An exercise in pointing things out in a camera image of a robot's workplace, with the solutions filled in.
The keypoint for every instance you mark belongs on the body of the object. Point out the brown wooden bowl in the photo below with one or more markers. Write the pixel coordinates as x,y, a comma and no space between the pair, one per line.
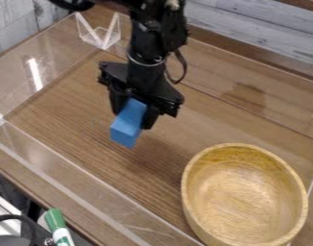
244,197

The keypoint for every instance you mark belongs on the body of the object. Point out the clear acrylic tray wall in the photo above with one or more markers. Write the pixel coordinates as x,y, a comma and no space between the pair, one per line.
78,173

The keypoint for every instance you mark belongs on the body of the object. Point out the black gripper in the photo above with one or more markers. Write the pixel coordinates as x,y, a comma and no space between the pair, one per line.
140,79

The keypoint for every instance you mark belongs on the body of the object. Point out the blue rectangular block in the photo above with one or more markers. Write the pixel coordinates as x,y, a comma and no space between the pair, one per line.
125,128

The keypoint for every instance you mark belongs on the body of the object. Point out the green and white marker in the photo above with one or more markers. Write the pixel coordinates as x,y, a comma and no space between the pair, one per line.
62,237

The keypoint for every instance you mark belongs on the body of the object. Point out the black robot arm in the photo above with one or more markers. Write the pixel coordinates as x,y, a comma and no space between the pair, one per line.
159,28

